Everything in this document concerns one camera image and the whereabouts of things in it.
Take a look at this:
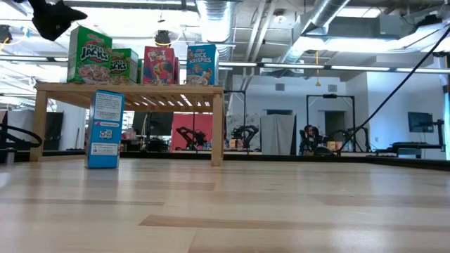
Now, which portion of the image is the blue Rice Krispies cereal box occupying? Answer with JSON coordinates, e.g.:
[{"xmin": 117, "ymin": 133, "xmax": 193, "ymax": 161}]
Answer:
[
  {"xmin": 85, "ymin": 89, "xmax": 126, "ymax": 169},
  {"xmin": 186, "ymin": 44, "xmax": 217, "ymax": 86}
]

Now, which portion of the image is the wooden slatted shelf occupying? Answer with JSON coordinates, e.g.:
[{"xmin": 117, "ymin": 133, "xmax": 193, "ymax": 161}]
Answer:
[{"xmin": 30, "ymin": 82, "xmax": 225, "ymax": 167}]

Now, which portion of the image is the black cabinet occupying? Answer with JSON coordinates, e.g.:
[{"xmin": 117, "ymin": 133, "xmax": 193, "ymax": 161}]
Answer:
[{"xmin": 44, "ymin": 111, "xmax": 65, "ymax": 151}]

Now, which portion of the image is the black desk monitor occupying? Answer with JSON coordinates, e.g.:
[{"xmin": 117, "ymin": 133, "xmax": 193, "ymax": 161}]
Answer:
[{"xmin": 132, "ymin": 111, "xmax": 173, "ymax": 137}]

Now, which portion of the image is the red backdrop panel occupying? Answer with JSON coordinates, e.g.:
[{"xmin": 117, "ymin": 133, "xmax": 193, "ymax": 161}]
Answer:
[{"xmin": 171, "ymin": 112, "xmax": 214, "ymax": 153}]

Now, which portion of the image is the grey fabric curtain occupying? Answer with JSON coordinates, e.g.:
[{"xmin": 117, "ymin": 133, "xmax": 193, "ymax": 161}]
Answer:
[{"xmin": 260, "ymin": 114, "xmax": 297, "ymax": 156}]

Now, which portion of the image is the person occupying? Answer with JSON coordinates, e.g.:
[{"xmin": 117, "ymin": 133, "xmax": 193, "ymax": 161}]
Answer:
[{"xmin": 298, "ymin": 124, "xmax": 321, "ymax": 155}]

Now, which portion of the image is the black overhead camera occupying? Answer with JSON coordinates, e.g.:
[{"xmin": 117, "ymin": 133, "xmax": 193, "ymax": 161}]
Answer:
[{"xmin": 154, "ymin": 30, "xmax": 173, "ymax": 48}]

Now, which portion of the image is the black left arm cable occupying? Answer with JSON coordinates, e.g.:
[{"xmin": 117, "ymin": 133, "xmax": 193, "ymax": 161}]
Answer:
[{"xmin": 0, "ymin": 123, "xmax": 44, "ymax": 149}]

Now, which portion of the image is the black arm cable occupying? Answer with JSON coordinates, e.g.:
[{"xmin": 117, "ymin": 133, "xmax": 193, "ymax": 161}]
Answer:
[
  {"xmin": 336, "ymin": 26, "xmax": 450, "ymax": 156},
  {"xmin": 0, "ymin": 123, "xmax": 44, "ymax": 149}
]

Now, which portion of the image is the silver spiral ventilation duct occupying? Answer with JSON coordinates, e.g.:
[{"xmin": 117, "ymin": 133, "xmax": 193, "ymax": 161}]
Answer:
[{"xmin": 196, "ymin": 0, "xmax": 236, "ymax": 92}]

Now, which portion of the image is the silver slanted ventilation duct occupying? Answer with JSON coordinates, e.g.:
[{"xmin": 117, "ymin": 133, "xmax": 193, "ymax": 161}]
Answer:
[{"xmin": 281, "ymin": 0, "xmax": 352, "ymax": 64}]

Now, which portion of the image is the black metal stand frame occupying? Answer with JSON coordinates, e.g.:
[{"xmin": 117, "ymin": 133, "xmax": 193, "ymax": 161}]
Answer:
[{"xmin": 305, "ymin": 93, "xmax": 356, "ymax": 153}]

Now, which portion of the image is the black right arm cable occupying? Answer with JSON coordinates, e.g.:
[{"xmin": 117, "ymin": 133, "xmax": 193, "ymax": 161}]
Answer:
[{"xmin": 336, "ymin": 26, "xmax": 450, "ymax": 156}]

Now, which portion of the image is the black wall monitor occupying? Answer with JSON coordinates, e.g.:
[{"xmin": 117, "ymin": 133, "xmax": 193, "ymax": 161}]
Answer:
[{"xmin": 407, "ymin": 112, "xmax": 435, "ymax": 134}]

